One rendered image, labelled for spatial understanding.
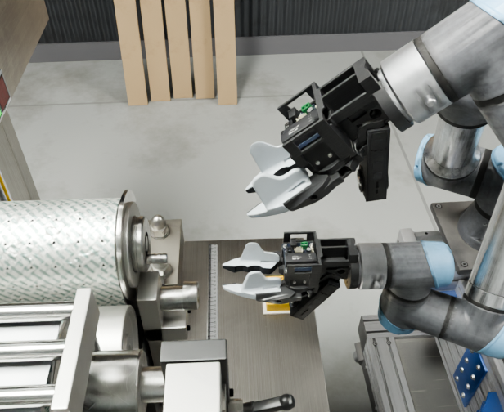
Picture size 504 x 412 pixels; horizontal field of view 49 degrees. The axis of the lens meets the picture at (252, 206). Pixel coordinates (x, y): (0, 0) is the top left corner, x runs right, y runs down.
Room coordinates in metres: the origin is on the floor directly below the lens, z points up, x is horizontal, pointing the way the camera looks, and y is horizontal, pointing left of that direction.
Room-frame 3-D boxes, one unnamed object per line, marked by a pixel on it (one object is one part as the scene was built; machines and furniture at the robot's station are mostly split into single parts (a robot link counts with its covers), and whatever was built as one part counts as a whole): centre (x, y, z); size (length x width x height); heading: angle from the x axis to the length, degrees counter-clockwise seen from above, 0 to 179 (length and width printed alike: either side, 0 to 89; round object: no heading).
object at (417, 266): (0.58, -0.26, 1.11); 0.11 x 0.08 x 0.09; 92
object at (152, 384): (0.25, 0.07, 1.33); 0.06 x 0.03 x 0.03; 93
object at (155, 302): (0.46, 0.12, 1.05); 0.06 x 0.05 x 0.31; 93
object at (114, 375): (0.25, 0.13, 1.33); 0.06 x 0.06 x 0.06; 3
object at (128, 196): (0.50, 0.16, 1.25); 0.15 x 0.01 x 0.15; 3
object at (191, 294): (0.46, 0.08, 1.18); 0.04 x 0.02 x 0.04; 3
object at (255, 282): (0.54, 0.00, 1.11); 0.09 x 0.03 x 0.06; 101
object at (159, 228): (0.72, 0.18, 1.05); 0.04 x 0.04 x 0.04
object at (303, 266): (0.57, -0.11, 1.12); 0.12 x 0.08 x 0.09; 92
